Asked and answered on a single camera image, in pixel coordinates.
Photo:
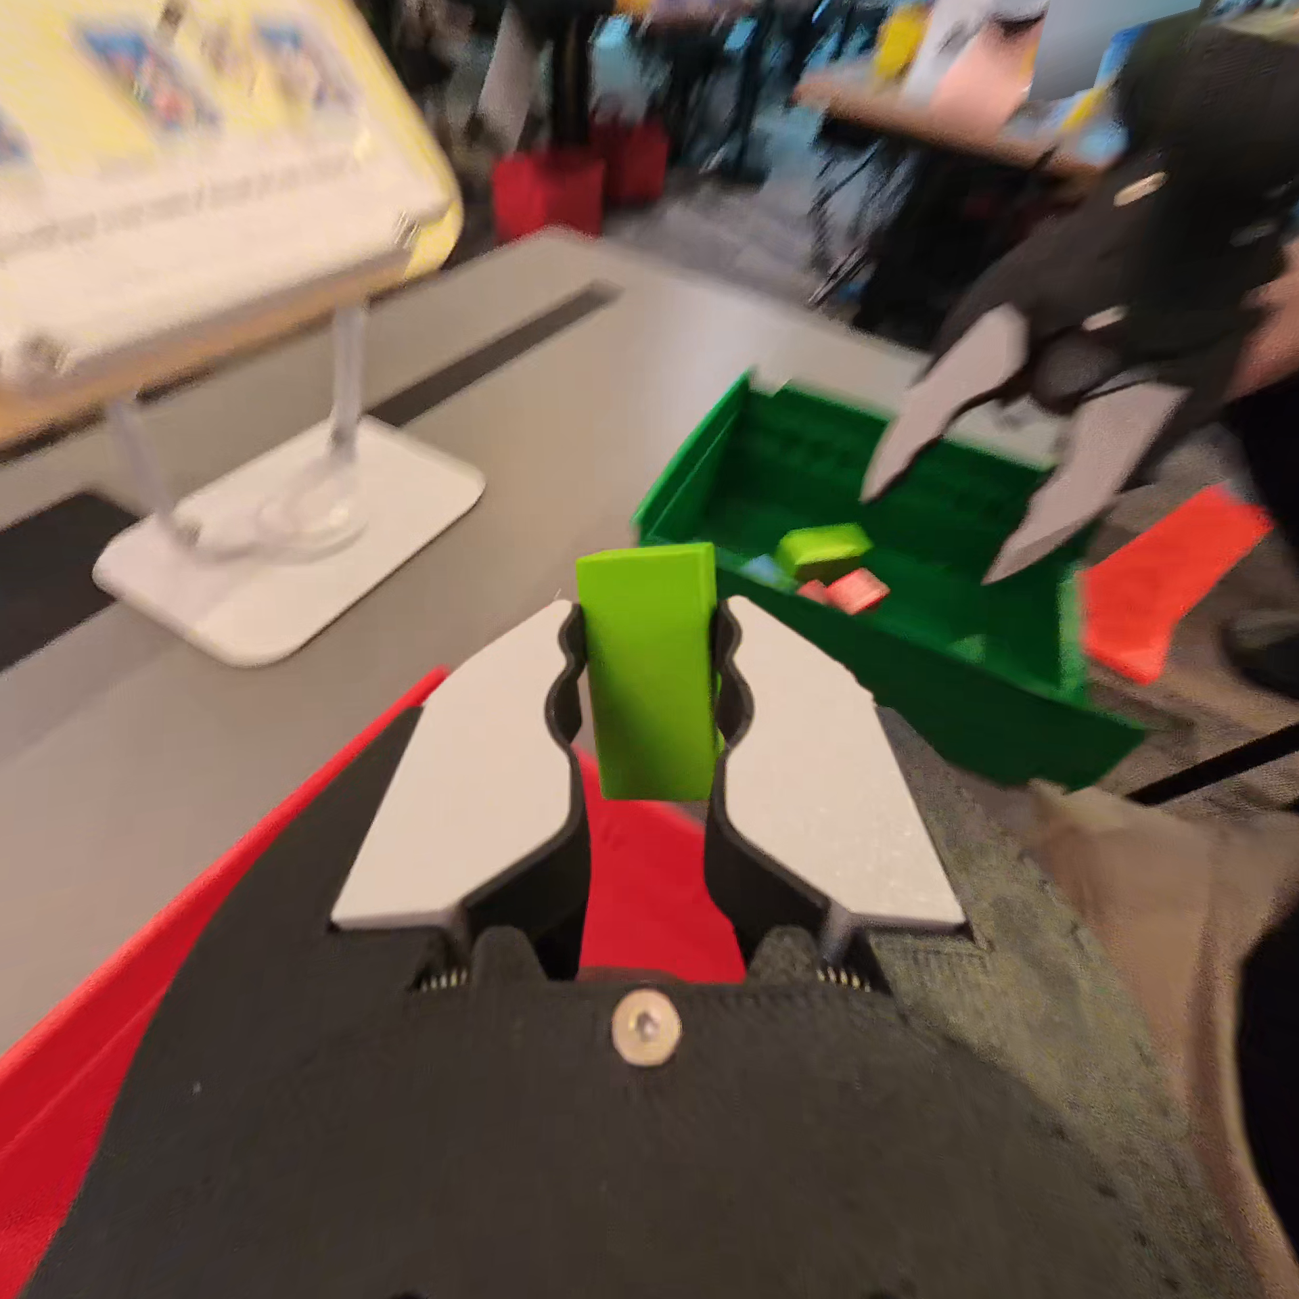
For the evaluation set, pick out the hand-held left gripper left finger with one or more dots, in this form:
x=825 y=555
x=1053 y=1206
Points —
x=477 y=782

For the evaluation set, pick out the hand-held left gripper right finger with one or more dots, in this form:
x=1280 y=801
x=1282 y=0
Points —
x=821 y=782

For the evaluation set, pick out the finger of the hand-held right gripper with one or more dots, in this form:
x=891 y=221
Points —
x=1096 y=466
x=944 y=405

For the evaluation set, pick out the green plastic bin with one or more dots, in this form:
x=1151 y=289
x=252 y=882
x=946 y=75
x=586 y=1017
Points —
x=934 y=650

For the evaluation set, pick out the long lime green block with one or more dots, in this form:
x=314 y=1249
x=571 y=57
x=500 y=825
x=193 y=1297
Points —
x=650 y=669

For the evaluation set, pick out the person's right hand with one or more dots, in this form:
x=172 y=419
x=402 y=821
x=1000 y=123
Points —
x=1278 y=345

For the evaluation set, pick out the orange plastic tray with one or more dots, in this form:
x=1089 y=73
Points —
x=1167 y=578

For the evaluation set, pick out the small lime green block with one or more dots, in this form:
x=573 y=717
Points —
x=825 y=548

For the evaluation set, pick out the small red block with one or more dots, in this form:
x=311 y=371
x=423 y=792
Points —
x=848 y=591

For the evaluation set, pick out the red plastic bin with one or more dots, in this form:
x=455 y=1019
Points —
x=650 y=873

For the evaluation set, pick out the pink mannequin head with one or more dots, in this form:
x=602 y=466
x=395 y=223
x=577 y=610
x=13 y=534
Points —
x=980 y=80

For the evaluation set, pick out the person's dark shoe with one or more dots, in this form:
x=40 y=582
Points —
x=1269 y=655

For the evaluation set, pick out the person's beige pants leg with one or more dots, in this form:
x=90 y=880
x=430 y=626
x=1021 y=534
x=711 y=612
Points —
x=1146 y=964

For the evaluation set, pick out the red floor bin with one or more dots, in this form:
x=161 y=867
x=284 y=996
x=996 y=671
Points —
x=634 y=157
x=548 y=193

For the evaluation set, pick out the tabletop sign with white stand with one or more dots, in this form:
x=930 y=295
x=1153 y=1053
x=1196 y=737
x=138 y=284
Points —
x=204 y=204

